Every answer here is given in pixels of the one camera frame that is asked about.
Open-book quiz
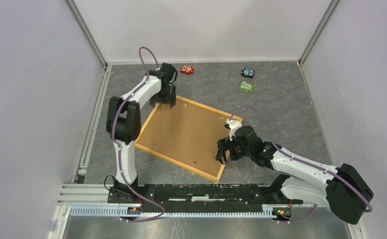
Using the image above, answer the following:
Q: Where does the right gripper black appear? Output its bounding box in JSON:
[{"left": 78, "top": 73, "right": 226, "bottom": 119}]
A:
[{"left": 215, "top": 135, "right": 253, "bottom": 164}]

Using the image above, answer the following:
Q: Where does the wooden picture frame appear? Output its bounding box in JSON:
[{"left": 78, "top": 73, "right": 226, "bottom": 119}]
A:
[{"left": 134, "top": 95, "right": 244, "bottom": 183}]

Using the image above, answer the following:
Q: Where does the brown cardboard backing board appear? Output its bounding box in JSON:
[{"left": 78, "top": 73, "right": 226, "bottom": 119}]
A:
[{"left": 138, "top": 99, "right": 239, "bottom": 177}]

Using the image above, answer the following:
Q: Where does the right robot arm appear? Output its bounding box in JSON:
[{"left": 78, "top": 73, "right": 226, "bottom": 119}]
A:
[{"left": 215, "top": 120, "right": 374, "bottom": 225}]

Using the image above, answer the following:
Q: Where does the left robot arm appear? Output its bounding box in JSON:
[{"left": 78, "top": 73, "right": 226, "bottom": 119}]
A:
[{"left": 106, "top": 63, "right": 178, "bottom": 203}]

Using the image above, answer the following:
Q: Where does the red toy block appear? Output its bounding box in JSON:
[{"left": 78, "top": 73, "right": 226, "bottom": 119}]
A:
[{"left": 180, "top": 65, "right": 194, "bottom": 75}]

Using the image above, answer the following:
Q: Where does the green toy block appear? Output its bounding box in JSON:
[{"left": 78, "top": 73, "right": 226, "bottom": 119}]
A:
[{"left": 239, "top": 81, "right": 254, "bottom": 93}]

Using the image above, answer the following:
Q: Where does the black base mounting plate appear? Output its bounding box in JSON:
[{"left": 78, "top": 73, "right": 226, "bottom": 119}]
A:
[{"left": 107, "top": 184, "right": 303, "bottom": 214}]

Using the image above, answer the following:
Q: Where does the black blue toy block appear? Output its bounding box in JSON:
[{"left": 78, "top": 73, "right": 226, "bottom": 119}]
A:
[{"left": 240, "top": 68, "right": 255, "bottom": 79}]

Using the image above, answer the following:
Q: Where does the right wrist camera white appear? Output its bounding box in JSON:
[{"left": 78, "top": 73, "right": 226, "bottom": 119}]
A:
[{"left": 225, "top": 119, "right": 242, "bottom": 141}]

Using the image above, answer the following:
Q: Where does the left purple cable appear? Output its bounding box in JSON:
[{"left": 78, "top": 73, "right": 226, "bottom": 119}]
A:
[{"left": 110, "top": 46, "right": 166, "bottom": 224}]

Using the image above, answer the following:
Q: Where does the aluminium rail base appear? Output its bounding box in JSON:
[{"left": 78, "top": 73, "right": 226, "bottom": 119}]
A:
[{"left": 57, "top": 184, "right": 357, "bottom": 220}]

